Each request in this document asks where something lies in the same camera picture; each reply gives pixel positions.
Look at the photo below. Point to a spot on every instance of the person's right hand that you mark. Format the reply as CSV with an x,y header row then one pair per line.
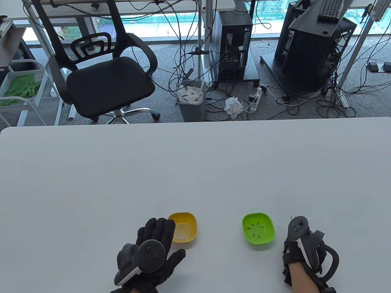
x,y
291,255

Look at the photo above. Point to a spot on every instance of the person's left hand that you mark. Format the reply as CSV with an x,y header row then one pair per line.
x,y
160,232

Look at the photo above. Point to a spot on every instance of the black white controller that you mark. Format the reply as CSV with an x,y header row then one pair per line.
x,y
151,256
297,227

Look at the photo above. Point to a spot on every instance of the yellow small dish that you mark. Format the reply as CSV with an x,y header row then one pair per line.
x,y
186,219

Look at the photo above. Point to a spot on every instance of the green small dish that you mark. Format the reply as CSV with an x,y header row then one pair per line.
x,y
265,239

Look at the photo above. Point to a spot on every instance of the group of green mung beans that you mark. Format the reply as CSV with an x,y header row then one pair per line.
x,y
259,235

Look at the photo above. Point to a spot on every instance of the pile of white rice grains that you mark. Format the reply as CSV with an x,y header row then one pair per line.
x,y
180,233

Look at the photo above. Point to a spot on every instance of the grey trash bin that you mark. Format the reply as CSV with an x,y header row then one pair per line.
x,y
191,113

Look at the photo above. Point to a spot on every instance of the white trash bag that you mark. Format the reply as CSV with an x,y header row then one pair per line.
x,y
191,94

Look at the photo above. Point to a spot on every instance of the crumpled white paper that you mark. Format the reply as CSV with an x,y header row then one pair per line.
x,y
233,105

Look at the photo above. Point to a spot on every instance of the white power strip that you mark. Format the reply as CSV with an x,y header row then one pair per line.
x,y
256,102

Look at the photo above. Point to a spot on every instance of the black mesh office chair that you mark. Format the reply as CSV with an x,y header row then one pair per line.
x,y
110,82

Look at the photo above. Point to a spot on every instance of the white metal trolley cart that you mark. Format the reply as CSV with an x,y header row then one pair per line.
x,y
23,119

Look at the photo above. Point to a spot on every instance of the black rolling platform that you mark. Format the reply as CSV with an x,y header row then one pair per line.
x,y
253,71

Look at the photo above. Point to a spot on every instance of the black flat floor platform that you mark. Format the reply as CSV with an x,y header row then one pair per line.
x,y
272,65

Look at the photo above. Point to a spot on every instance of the large black computer tower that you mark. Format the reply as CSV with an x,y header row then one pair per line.
x,y
308,61

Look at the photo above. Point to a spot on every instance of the green cloth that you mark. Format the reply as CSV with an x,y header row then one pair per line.
x,y
21,87

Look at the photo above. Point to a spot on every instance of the grey foot pedal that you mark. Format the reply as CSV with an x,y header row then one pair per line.
x,y
373,67
387,67

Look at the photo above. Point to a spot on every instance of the black tilted desk panel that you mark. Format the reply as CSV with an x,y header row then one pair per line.
x,y
308,23

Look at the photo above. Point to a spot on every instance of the black keyboard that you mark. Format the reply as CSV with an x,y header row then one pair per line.
x,y
330,9

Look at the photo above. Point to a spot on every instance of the white desk post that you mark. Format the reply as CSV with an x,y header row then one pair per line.
x,y
207,36

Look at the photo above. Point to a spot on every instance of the silver aluminium frame leg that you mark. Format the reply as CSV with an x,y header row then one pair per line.
x,y
351,61

